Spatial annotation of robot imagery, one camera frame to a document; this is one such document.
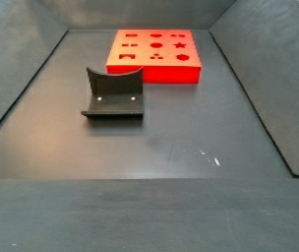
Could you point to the red shape-sorter block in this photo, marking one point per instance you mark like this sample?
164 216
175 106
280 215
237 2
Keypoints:
162 52

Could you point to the black curved holder stand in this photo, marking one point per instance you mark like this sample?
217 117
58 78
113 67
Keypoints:
116 94

